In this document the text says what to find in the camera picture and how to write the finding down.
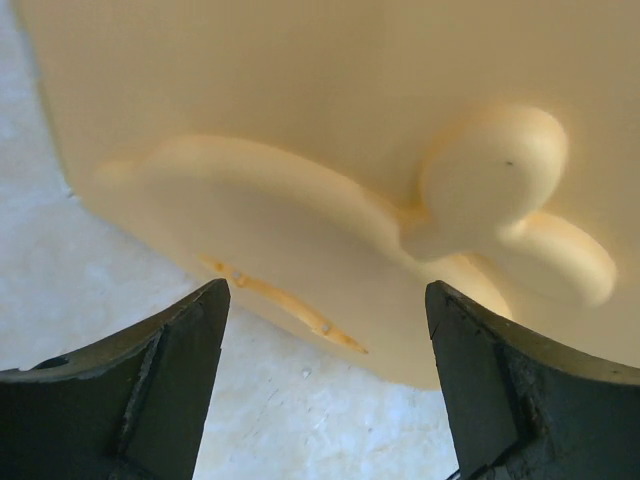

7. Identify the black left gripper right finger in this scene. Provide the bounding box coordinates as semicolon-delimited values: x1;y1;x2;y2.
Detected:
425;281;639;479

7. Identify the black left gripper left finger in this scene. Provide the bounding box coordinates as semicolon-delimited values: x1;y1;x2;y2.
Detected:
1;279;230;479

